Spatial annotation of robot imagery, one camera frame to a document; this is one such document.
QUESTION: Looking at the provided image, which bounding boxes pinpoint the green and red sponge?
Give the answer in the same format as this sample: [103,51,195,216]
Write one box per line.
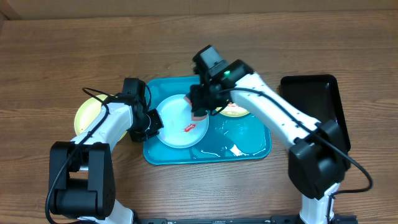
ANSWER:
[184,95,208,121]

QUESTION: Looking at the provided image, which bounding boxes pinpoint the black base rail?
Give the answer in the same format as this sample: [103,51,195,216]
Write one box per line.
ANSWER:
[81,214,358,224]

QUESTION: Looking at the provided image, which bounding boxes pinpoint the light blue plate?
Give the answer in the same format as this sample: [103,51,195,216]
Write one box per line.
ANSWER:
[156,94,210,149]

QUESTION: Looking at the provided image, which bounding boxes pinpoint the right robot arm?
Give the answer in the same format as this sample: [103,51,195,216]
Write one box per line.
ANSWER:
[187,45,350,223]

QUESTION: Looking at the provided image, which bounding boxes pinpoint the teal plastic serving tray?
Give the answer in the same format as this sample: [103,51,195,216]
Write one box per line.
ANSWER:
[142,75,272,166]

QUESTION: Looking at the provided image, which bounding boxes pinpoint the green plate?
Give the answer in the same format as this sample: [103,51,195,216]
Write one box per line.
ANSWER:
[72,98,133,145]
[216,103,249,118]

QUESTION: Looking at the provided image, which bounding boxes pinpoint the black rectangular tray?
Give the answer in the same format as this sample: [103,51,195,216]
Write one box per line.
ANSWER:
[279,74,351,150]

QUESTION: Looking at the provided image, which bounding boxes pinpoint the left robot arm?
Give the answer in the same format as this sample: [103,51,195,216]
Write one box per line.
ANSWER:
[45,78,163,224]

